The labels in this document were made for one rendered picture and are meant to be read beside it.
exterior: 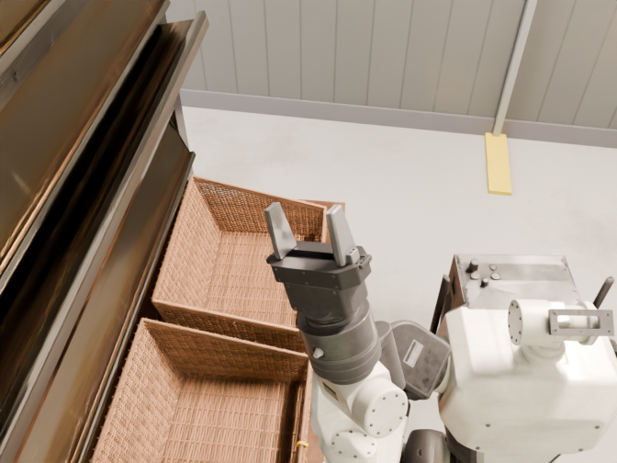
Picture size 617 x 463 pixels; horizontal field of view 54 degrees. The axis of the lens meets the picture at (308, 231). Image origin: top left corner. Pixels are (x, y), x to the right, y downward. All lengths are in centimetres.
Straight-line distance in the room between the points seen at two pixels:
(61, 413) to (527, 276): 97
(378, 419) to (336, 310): 15
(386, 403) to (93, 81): 95
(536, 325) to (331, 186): 251
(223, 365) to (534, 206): 211
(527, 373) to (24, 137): 92
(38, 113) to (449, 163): 269
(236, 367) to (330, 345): 115
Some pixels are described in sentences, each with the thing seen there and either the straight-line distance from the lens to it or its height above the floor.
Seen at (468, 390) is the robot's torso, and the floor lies 138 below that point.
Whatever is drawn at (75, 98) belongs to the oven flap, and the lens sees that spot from 132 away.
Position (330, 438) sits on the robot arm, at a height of 145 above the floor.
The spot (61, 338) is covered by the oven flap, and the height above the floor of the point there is 142.
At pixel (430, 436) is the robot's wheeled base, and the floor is 36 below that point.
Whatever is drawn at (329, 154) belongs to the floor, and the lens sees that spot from 354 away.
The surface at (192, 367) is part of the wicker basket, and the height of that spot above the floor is 62.
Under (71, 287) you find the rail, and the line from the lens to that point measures 103.
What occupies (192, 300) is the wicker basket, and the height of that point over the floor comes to 66.
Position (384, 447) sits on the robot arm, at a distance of 95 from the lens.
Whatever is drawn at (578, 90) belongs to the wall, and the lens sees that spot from 375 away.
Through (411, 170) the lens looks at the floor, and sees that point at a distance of 347.
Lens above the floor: 219
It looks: 45 degrees down
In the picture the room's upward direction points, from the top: straight up
